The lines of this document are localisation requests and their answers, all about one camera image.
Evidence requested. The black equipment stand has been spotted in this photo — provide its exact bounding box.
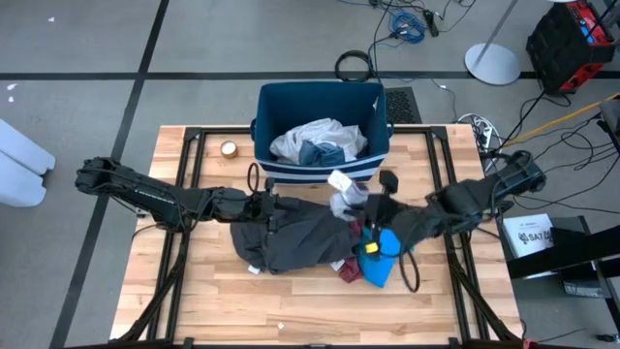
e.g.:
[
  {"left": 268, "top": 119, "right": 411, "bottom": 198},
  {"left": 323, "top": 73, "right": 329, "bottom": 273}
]
[{"left": 503, "top": 215, "right": 620, "bottom": 340}]

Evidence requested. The white round-base floor stand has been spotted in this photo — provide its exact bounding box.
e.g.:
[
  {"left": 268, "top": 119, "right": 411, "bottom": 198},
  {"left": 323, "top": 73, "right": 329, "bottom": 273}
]
[{"left": 463, "top": 0, "right": 522, "bottom": 87}]

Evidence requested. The black metal table frame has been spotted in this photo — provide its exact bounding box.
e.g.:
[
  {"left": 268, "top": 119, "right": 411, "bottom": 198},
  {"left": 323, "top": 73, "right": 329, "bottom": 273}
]
[{"left": 115, "top": 124, "right": 527, "bottom": 349}]

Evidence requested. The pale blue foam block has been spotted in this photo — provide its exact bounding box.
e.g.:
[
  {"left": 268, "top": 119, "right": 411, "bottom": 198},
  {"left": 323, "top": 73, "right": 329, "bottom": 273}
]
[
  {"left": 0, "top": 118, "right": 57, "bottom": 175},
  {"left": 0, "top": 152, "right": 47, "bottom": 208}
]

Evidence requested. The black floor vent grate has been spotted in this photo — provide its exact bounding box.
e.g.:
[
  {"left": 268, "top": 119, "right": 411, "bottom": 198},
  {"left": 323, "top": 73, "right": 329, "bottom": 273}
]
[{"left": 385, "top": 86, "right": 422, "bottom": 125}]

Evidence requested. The coiled blue cable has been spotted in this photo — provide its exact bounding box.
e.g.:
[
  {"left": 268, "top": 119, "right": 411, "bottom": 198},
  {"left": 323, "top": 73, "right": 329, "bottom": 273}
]
[{"left": 389, "top": 10, "right": 426, "bottom": 45}]

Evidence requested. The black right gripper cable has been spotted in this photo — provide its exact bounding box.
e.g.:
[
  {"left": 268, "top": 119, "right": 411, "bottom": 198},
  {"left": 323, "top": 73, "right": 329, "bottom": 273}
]
[{"left": 397, "top": 232, "right": 421, "bottom": 295}]

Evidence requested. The dark grey garment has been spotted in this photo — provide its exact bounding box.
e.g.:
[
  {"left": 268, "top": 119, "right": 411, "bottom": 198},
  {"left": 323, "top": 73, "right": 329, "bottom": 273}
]
[{"left": 230, "top": 193, "right": 362, "bottom": 276}]

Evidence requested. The white printed cardboard box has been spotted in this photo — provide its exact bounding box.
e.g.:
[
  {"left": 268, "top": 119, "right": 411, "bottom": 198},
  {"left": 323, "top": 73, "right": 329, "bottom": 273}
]
[{"left": 502, "top": 212, "right": 554, "bottom": 259}]

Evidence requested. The bright blue garment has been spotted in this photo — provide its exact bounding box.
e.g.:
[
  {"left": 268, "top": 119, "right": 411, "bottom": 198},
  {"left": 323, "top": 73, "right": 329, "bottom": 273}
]
[{"left": 356, "top": 225, "right": 413, "bottom": 289}]

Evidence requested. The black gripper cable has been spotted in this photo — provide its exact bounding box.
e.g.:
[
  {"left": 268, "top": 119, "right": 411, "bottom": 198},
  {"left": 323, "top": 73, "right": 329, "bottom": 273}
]
[
  {"left": 246, "top": 162, "right": 262, "bottom": 195},
  {"left": 397, "top": 232, "right": 421, "bottom": 295}
]

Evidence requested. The blue-grey garment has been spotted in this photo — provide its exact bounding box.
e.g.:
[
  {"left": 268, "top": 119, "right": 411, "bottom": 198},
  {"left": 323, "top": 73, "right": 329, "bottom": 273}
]
[{"left": 297, "top": 139, "right": 347, "bottom": 167}]

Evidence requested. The white power strip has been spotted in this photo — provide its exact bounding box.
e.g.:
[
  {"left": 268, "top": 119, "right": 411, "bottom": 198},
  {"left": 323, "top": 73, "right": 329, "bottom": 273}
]
[{"left": 477, "top": 123, "right": 495, "bottom": 149}]

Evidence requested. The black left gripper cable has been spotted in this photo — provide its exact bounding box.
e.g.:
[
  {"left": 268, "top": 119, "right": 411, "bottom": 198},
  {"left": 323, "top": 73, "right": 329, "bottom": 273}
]
[{"left": 246, "top": 162, "right": 262, "bottom": 195}]

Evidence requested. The black and red equipment case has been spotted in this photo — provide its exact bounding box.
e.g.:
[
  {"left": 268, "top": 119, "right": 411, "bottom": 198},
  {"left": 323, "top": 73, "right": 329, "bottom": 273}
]
[{"left": 525, "top": 0, "right": 617, "bottom": 96}]

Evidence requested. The yellow pole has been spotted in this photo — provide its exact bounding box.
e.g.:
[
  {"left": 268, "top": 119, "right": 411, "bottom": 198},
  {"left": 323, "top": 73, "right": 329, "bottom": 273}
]
[{"left": 503, "top": 92, "right": 620, "bottom": 146}]

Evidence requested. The maroon garment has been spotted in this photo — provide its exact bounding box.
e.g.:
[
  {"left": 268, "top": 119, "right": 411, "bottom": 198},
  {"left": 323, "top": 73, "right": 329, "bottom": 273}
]
[{"left": 337, "top": 217, "right": 365, "bottom": 285}]

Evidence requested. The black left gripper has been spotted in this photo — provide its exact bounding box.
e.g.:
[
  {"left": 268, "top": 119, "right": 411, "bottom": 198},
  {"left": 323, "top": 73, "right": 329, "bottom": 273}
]
[{"left": 244, "top": 176, "right": 300, "bottom": 234}]

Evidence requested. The grey equipment box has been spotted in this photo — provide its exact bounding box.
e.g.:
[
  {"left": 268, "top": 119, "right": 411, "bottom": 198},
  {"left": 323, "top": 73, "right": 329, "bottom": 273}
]
[{"left": 599, "top": 99, "right": 620, "bottom": 142}]

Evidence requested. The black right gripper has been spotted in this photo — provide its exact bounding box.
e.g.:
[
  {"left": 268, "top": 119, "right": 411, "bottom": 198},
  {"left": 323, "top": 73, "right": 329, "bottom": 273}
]
[{"left": 346, "top": 169, "right": 406, "bottom": 243}]

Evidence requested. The black power brick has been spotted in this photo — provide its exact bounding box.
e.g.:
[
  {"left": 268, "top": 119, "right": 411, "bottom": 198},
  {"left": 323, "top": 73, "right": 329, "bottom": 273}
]
[{"left": 422, "top": 9, "right": 441, "bottom": 39}]

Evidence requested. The coiled black cable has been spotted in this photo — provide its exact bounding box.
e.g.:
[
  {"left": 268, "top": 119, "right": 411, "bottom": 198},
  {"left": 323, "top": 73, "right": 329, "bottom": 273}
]
[{"left": 333, "top": 49, "right": 375, "bottom": 84}]

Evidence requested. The light grey garment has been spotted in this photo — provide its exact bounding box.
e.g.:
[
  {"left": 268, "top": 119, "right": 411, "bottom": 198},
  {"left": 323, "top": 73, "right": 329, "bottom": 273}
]
[{"left": 326, "top": 169, "right": 370, "bottom": 223}]

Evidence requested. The navy white-striped fabric bin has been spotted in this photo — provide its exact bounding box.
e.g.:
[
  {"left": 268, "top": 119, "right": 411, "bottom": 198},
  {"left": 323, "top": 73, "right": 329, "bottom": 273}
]
[{"left": 249, "top": 80, "right": 394, "bottom": 185}]

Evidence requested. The white garment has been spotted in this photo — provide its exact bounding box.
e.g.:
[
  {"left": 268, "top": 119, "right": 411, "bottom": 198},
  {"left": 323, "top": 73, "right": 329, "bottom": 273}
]
[{"left": 268, "top": 117, "right": 368, "bottom": 166}]

